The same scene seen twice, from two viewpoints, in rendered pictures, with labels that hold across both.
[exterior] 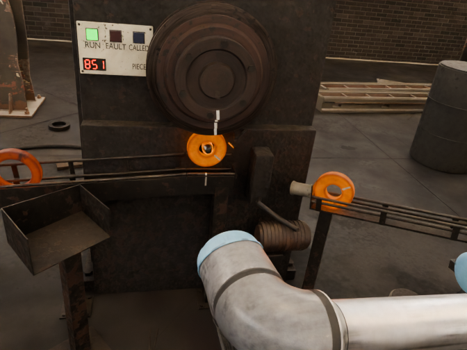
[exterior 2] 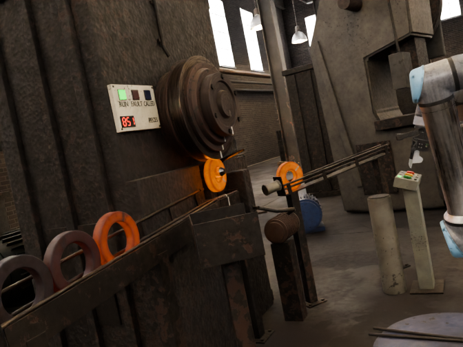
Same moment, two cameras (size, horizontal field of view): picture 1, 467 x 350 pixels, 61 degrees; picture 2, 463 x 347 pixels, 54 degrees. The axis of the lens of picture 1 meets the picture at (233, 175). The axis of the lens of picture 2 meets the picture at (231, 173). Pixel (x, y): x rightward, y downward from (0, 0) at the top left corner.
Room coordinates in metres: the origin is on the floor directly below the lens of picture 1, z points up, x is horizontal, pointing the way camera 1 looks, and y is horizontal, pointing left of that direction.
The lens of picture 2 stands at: (0.02, 1.65, 0.94)
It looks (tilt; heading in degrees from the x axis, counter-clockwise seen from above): 4 degrees down; 311
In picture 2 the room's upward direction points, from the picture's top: 11 degrees counter-clockwise
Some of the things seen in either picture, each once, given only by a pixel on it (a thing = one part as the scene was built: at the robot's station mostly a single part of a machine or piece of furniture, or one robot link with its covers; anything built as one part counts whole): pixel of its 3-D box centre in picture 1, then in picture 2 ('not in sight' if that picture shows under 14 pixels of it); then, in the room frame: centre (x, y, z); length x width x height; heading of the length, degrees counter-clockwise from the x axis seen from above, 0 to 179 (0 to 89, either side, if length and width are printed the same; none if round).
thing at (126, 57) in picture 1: (116, 49); (136, 107); (1.48, 0.47, 1.15); 0.26 x 0.02 x 0.18; 103
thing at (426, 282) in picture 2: not in sight; (417, 230); (0.89, -0.71, 0.31); 0.24 x 0.16 x 0.62; 103
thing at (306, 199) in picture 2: not in sight; (304, 211); (2.37, -1.98, 0.17); 0.57 x 0.31 x 0.34; 123
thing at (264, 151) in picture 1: (258, 176); (240, 193); (1.52, -0.11, 0.68); 0.11 x 0.08 x 0.24; 13
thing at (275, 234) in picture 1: (275, 272); (289, 264); (1.39, -0.24, 0.27); 0.22 x 0.13 x 0.53; 103
